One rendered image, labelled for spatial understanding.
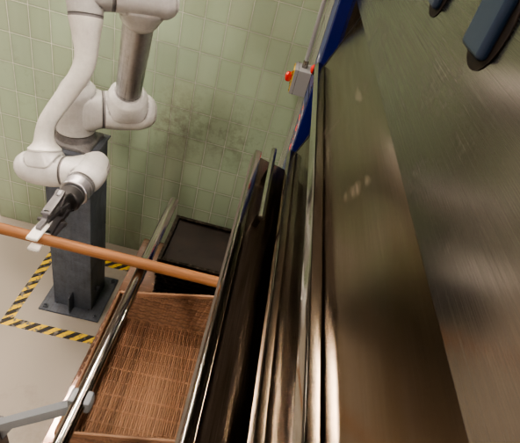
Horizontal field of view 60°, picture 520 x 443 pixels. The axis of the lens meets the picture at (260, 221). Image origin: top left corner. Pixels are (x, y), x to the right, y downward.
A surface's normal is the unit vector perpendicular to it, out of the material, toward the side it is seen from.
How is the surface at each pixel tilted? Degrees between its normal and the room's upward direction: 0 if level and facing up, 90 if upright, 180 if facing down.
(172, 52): 90
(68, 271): 90
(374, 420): 70
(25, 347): 0
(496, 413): 90
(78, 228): 90
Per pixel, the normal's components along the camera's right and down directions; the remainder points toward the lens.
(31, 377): 0.23, -0.75
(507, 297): -0.97, -0.25
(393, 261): -0.83, -0.50
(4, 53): -0.11, 0.61
